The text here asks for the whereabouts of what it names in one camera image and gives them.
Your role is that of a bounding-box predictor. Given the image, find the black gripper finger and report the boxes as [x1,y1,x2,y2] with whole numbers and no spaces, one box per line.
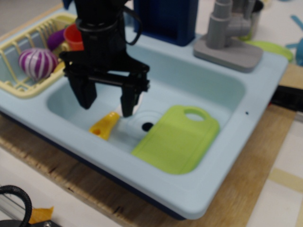
[120,83,140,117]
[68,75,97,109]

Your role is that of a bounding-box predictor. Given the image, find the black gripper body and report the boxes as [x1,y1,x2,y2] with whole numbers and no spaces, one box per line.
[60,30,150,92]

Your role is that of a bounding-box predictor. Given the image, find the yellow handled toy knife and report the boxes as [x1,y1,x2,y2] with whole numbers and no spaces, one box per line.
[89,91,145,141]

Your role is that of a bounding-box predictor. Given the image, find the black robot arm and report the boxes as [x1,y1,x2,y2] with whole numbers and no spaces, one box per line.
[60,0,150,117]

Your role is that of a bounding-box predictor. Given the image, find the green plastic cutting board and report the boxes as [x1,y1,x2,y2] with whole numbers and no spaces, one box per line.
[131,105,220,175]

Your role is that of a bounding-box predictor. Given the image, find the wooden base board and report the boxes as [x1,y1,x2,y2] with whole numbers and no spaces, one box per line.
[0,3,303,227]

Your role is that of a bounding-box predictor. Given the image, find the yellow toy in rack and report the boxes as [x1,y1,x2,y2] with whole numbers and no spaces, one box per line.
[53,61,65,73]

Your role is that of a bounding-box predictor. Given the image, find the orange plastic cup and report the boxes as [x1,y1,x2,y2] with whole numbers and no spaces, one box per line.
[63,23,84,51]

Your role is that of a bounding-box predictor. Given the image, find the purple toy eggplant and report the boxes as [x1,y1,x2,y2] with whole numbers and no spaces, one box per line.
[47,29,65,51]

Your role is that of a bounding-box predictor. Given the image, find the light blue toy sink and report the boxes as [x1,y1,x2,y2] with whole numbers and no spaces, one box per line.
[0,36,288,219]

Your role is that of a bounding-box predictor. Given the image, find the purple striped toy onion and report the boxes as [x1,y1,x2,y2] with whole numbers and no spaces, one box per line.
[18,48,58,82]

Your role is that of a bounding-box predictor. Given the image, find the cream dish rack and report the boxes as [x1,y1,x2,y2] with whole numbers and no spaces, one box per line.
[0,13,76,99]

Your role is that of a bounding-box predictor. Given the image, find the dark blue plastic box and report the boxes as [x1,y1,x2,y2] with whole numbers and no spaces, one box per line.
[134,0,199,46]

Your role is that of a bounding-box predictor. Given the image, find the grey toy faucet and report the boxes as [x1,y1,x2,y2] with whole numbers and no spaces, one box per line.
[193,0,263,73]

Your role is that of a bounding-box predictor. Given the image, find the yellow tape piece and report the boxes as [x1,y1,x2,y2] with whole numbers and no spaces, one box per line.
[29,206,54,224]

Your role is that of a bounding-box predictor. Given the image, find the steel pot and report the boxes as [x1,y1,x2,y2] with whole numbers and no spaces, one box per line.
[232,0,264,41]

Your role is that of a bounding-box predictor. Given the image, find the green plastic plate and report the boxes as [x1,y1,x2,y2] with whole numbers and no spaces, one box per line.
[245,41,294,62]

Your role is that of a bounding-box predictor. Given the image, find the black clamp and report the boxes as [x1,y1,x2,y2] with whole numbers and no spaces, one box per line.
[270,86,303,112]

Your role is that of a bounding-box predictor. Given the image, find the blue plastic cup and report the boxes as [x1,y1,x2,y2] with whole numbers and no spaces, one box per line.
[294,38,303,67]

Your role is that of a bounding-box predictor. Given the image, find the blue plastic utensil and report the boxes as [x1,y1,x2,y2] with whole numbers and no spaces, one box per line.
[290,15,303,31]

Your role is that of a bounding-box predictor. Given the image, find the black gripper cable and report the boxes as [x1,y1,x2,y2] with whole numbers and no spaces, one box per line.
[122,6,143,46]

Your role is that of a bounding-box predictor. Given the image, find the black braided cable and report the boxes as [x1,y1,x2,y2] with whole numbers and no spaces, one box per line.
[0,185,33,227]

